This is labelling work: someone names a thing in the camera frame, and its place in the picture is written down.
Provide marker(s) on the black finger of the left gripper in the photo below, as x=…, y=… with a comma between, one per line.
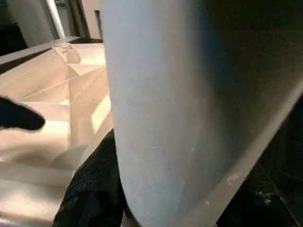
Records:
x=19, y=116

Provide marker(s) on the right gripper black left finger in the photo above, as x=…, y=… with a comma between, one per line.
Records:
x=92, y=198

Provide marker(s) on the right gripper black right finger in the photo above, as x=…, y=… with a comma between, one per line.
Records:
x=279, y=198

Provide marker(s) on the white plastic table top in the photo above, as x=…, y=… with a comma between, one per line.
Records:
x=38, y=151

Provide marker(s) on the white plastic table leg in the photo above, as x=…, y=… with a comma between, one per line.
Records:
x=165, y=118

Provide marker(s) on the black work mat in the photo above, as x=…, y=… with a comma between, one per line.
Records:
x=291, y=127

